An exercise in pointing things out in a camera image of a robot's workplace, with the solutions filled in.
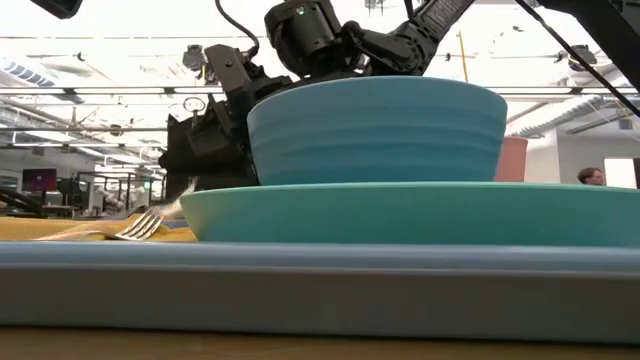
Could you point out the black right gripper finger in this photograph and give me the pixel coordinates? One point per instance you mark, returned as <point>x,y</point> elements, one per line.
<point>200,145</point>
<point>230,165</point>

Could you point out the blue bowl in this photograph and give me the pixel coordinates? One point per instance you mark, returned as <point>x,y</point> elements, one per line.
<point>375,135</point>

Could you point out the blue plastic tray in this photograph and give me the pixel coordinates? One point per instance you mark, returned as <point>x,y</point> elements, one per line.
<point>320,295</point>

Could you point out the teal plate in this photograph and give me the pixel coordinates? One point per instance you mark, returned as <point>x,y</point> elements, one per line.
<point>400,215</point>

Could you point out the yellow cloth napkin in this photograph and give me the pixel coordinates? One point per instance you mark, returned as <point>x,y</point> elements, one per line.
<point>30,227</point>

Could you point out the pink cup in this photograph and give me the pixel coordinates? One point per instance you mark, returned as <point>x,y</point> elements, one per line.
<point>512,160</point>

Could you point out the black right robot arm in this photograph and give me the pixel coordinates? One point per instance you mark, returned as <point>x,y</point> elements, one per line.
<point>310,35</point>

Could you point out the black ceiling lamp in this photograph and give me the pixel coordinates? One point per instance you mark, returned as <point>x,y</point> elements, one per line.
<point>582,52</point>
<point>192,56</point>

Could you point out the purple lit monitor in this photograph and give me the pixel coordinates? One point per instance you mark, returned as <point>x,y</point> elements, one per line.
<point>40,180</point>

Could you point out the black curved pipe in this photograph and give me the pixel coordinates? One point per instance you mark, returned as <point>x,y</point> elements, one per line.
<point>20,202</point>

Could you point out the person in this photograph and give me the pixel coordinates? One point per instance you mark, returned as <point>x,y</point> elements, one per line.
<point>590,176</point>

